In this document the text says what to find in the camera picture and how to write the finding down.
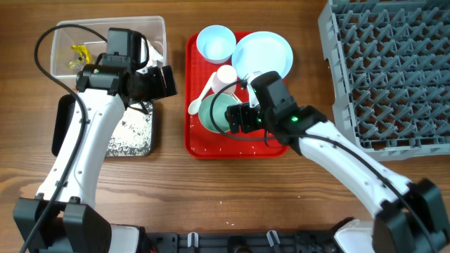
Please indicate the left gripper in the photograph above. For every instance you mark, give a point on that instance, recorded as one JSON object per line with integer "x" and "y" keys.
{"x": 158, "y": 91}

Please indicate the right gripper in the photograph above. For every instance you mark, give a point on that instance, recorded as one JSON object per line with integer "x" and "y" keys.
{"x": 233, "y": 114}

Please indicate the white napkin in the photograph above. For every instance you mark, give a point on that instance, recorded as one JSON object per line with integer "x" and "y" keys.
{"x": 154, "y": 52}

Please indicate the yellow snack wrapper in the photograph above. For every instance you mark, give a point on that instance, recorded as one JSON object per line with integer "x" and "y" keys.
{"x": 82, "y": 57}

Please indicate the mint green bowl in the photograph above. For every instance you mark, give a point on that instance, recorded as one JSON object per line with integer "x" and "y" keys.
{"x": 220, "y": 106}

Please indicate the light blue plate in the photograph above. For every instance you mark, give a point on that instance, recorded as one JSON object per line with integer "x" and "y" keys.
{"x": 262, "y": 51}

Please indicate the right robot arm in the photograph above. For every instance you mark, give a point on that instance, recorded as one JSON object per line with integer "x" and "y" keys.
{"x": 407, "y": 216}

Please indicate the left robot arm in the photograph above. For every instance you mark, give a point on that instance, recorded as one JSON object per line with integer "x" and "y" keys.
{"x": 62, "y": 217}

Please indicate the clear plastic waste bin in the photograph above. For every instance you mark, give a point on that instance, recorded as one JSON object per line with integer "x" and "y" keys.
{"x": 152, "y": 27}

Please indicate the black food waste tray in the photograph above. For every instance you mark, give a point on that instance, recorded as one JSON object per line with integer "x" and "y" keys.
{"x": 132, "y": 136}

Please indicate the grey dishwasher rack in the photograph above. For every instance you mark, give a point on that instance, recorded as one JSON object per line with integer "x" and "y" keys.
{"x": 389, "y": 62}

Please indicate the white plastic cup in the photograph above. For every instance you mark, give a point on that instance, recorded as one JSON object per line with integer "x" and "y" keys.
{"x": 225, "y": 75}

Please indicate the red serving tray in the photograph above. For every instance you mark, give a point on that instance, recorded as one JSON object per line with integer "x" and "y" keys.
{"x": 201, "y": 143}

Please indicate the white plastic spoon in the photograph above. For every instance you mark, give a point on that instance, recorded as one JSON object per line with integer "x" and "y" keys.
{"x": 195, "y": 104}

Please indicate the light blue small bowl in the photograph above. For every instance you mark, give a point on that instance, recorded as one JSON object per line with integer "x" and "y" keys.
{"x": 216, "y": 43}

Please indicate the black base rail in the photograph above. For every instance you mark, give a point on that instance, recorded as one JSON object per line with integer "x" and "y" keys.
{"x": 268, "y": 242}

